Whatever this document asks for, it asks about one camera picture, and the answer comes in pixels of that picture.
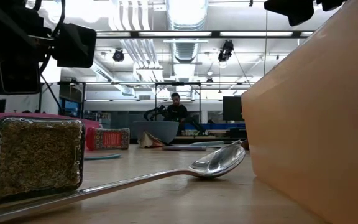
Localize smoked paprika patterned tin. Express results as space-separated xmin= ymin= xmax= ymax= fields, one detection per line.
xmin=85 ymin=126 xmax=131 ymax=151

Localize glass herb jar green label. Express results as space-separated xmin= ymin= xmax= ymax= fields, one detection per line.
xmin=0 ymin=116 xmax=86 ymax=205

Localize black ceiling spotlight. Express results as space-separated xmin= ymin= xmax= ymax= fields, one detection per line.
xmin=112 ymin=48 xmax=126 ymax=63
xmin=218 ymin=39 xmax=234 ymax=62

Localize orange plastic bin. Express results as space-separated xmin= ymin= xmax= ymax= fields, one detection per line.
xmin=241 ymin=0 xmax=358 ymax=224

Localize blue background table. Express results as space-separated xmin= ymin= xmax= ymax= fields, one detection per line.
xmin=191 ymin=123 xmax=245 ymax=131

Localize person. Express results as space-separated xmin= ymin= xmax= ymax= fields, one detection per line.
xmin=166 ymin=92 xmax=189 ymax=122

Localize large polished steel spoon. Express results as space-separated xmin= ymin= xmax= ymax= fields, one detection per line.
xmin=0 ymin=144 xmax=246 ymax=224

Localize grey-blue bowl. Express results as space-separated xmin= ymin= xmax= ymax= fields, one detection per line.
xmin=132 ymin=120 xmax=180 ymax=144

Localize brown crumpled food packet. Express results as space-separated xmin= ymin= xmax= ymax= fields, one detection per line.
xmin=137 ymin=131 xmax=167 ymax=149

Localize black overhead frame bar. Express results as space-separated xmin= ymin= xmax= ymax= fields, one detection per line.
xmin=94 ymin=30 xmax=315 ymax=39

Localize light-blue-handled spoon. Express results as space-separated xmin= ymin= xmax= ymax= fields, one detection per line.
xmin=190 ymin=140 xmax=226 ymax=147

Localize black background workstation frame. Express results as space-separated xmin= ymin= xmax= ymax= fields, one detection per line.
xmin=37 ymin=81 xmax=248 ymax=123

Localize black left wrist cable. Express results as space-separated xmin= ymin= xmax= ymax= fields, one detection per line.
xmin=32 ymin=0 xmax=67 ymax=38

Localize teal-handled black utensil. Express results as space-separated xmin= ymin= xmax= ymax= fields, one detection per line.
xmin=84 ymin=153 xmax=122 ymax=161

